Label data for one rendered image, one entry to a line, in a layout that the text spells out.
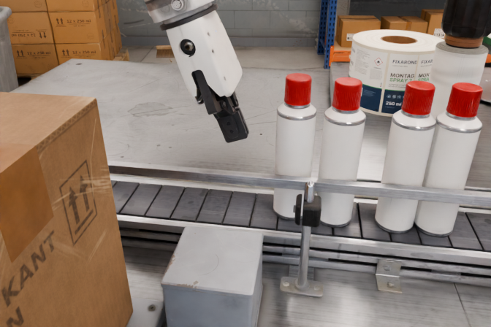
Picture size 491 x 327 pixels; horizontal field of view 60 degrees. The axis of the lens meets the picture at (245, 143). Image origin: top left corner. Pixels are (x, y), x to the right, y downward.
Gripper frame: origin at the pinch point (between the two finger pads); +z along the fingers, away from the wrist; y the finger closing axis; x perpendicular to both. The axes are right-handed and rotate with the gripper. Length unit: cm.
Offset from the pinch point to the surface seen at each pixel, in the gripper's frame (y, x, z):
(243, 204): 0.5, 3.3, 12.8
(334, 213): -3.1, -9.8, 15.1
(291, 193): -2.4, -5.0, 10.9
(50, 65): 259, 218, 5
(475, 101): -1.8, -29.2, 4.3
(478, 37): 24.2, -37.1, 5.7
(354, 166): -2.3, -14.1, 9.0
